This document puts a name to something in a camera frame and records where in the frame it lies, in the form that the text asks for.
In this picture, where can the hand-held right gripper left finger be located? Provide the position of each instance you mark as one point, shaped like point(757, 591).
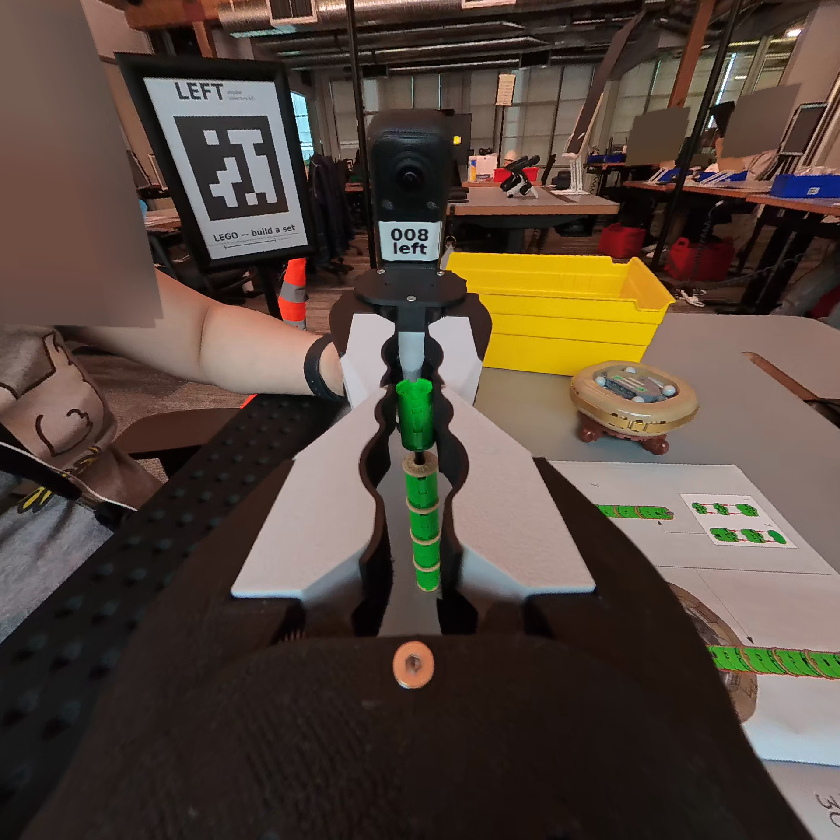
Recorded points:
point(308, 525)

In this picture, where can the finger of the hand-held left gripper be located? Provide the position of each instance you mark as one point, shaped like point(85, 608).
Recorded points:
point(364, 361)
point(459, 354)

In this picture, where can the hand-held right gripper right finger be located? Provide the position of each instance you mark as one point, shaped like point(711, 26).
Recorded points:
point(518, 525)

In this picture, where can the green brick stalk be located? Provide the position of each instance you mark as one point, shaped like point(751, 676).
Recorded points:
point(415, 413)

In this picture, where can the person's left forearm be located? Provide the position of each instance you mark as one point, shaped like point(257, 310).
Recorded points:
point(229, 348)

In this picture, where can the black wristband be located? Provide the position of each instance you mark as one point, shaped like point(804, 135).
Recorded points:
point(315, 374)

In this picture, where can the orange traffic cone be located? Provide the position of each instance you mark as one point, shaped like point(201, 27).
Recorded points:
point(293, 295)

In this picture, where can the yellow plastic bin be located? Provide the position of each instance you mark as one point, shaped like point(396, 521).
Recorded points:
point(558, 328)

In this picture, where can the dark hanging jackets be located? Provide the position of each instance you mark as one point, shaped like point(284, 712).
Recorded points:
point(331, 210)

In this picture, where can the instruction booklet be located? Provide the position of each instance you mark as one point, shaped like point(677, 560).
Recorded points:
point(656, 564)

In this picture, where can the wooden background table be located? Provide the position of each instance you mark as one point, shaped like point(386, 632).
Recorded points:
point(525, 200)

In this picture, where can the black white device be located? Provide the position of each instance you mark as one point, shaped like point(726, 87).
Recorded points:
point(520, 177)

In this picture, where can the brown chair seat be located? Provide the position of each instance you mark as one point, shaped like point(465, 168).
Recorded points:
point(177, 439)

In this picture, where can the round tan brick model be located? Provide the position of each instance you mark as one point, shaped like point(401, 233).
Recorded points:
point(630, 407)

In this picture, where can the black studded strip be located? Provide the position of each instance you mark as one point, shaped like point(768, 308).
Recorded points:
point(131, 544)

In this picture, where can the red plastic bin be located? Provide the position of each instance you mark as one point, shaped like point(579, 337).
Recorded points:
point(622, 241)
point(699, 259)

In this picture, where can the hanging paper sign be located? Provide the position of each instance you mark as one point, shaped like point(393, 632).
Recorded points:
point(506, 90)

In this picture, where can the black framed marker sign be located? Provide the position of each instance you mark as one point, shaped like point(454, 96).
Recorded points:
point(223, 164)

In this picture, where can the long wooden workbench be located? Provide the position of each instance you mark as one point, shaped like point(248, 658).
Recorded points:
point(735, 191)

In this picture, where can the blue plastic bin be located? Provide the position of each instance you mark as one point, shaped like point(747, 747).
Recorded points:
point(804, 186)

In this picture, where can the handwritten paper sheet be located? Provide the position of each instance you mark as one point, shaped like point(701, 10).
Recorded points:
point(807, 800)

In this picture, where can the silver air duct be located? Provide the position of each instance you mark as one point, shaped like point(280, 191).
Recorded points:
point(249, 13)

